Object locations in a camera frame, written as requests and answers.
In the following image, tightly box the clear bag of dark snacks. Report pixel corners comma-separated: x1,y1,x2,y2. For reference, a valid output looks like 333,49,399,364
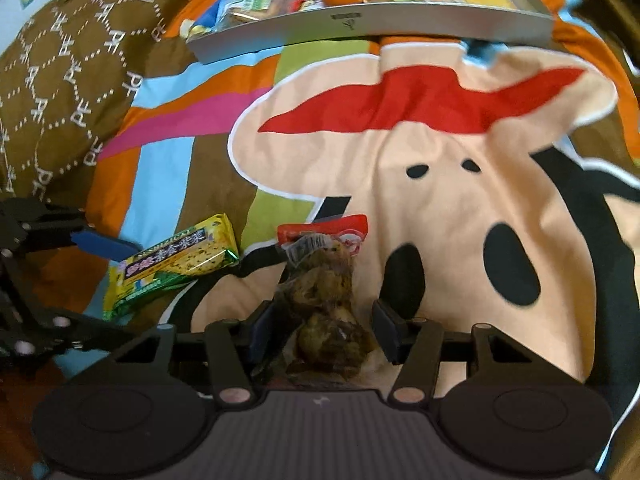
250,214,382,383

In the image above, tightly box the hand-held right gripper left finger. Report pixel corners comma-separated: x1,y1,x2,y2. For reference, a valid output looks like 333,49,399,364
115,302,277,406

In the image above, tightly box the green and yellow snack packet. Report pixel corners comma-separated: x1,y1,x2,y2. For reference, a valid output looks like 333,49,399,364
102,213,242,322

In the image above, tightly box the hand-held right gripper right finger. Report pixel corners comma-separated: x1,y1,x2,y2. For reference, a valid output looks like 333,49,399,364
371,299,527,405

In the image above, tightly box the colourful printed blanket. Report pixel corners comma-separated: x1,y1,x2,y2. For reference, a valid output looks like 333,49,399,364
0,0,640,480

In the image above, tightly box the metal tray with colourful drawing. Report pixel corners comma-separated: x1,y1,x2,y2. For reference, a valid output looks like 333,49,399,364
186,0,557,65

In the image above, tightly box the brown patterned pillow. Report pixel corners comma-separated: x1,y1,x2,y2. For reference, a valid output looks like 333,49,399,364
0,0,213,203

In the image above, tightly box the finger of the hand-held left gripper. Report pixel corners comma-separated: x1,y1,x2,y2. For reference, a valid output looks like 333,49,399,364
0,307,137,362
0,198,143,263

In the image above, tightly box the light blue snack packet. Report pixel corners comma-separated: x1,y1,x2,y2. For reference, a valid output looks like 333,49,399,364
187,0,273,43

